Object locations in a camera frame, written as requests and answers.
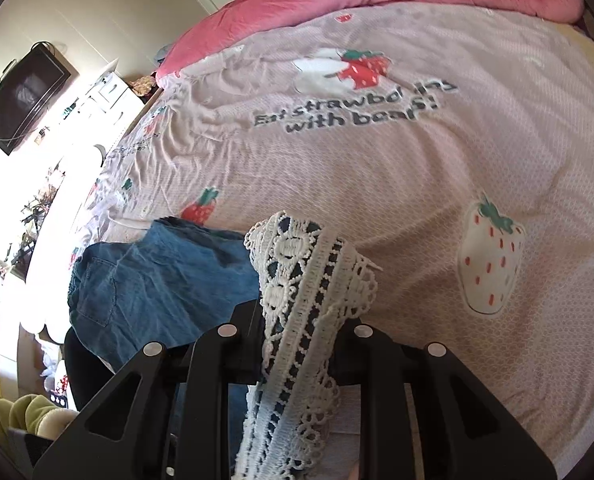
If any black wall television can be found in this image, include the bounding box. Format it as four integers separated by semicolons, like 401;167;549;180
0;46;72;157

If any green fabric item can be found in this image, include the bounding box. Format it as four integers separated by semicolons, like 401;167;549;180
0;394;80;456

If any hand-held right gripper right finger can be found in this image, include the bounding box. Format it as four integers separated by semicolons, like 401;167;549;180
328;321;558;480

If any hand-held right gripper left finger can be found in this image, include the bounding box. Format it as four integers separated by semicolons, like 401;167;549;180
32;300;266;480

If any pink strawberry printed quilt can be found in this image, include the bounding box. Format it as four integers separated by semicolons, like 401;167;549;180
24;0;594;480

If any white dresser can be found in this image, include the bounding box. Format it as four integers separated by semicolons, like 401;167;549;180
82;71;144;123

